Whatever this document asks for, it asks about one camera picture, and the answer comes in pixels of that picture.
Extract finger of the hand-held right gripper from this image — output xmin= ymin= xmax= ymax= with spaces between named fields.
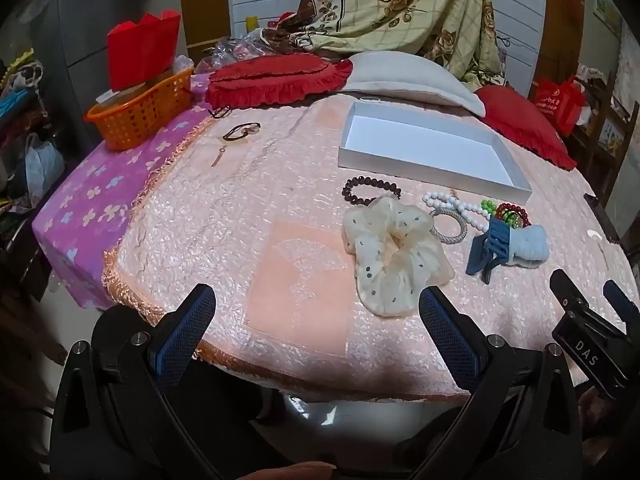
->
xmin=549 ymin=269 xmax=596 ymax=323
xmin=602 ymin=279 xmax=640 ymax=333

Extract cream dotted scrunchie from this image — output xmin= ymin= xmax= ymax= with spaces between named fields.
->
xmin=342 ymin=196 xmax=455 ymax=317

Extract red pillow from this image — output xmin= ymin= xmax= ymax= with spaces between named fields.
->
xmin=474 ymin=85 xmax=578 ymax=171

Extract white plastic bag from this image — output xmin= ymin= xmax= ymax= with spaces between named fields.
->
xmin=24 ymin=132 xmax=66 ymax=206

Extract clear plastic bags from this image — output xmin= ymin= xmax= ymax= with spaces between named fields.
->
xmin=197 ymin=35 xmax=268 ymax=75

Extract dark brown bead bracelet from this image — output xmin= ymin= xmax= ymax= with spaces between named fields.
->
xmin=342 ymin=175 xmax=402 ymax=207

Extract red frilled cushion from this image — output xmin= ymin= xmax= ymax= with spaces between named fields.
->
xmin=205 ymin=54 xmax=354 ymax=109

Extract white pillow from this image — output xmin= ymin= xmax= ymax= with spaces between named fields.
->
xmin=340 ymin=51 xmax=487 ymax=120

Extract blue hair claw clip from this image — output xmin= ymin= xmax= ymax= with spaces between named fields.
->
xmin=466 ymin=217 xmax=516 ymax=286

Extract light blue scrunchie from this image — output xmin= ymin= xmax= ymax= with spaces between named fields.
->
xmin=505 ymin=225 xmax=551 ymax=264

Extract green bead hair tie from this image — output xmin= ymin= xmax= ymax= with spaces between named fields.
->
xmin=481 ymin=200 xmax=518 ymax=226

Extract purple floral sheet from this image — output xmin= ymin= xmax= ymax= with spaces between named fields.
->
xmin=32 ymin=74 xmax=213 ymax=311

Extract cream flower hair pin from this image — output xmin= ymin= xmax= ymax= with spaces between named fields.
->
xmin=587 ymin=229 xmax=611 ymax=271

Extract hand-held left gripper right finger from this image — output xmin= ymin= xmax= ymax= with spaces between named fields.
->
xmin=415 ymin=286 xmax=583 ymax=480

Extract red paper box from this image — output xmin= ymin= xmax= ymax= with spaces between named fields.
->
xmin=107 ymin=10 xmax=182 ymax=91

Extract grey refrigerator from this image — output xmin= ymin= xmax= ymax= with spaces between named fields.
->
xmin=37 ymin=0 xmax=138 ymax=126

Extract red bead bracelet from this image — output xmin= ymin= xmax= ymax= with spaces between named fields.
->
xmin=497 ymin=202 xmax=532 ymax=228

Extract brown wooden door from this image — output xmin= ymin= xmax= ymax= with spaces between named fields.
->
xmin=179 ymin=0 xmax=232 ymax=53

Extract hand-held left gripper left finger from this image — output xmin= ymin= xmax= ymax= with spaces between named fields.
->
xmin=50 ymin=282 xmax=221 ymax=480

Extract orange plastic basket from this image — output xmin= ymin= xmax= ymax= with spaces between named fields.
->
xmin=83 ymin=66 xmax=195 ymax=152

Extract white cardboard box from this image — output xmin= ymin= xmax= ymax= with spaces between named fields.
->
xmin=337 ymin=101 xmax=533 ymax=207

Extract red shopping bag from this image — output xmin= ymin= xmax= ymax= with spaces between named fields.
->
xmin=530 ymin=76 xmax=586 ymax=136

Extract wooden chair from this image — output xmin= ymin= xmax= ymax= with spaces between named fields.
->
xmin=570 ymin=62 xmax=640 ymax=201

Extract floral beige blanket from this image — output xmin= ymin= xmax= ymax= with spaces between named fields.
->
xmin=260 ymin=0 xmax=503 ymax=93

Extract grey coil hair tie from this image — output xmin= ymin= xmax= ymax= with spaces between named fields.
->
xmin=430 ymin=210 xmax=469 ymax=245

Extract white bead bracelet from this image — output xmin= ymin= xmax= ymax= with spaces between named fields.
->
xmin=422 ymin=191 xmax=493 ymax=233

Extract black hair tie with charm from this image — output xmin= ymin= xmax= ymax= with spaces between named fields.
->
xmin=222 ymin=121 xmax=262 ymax=142

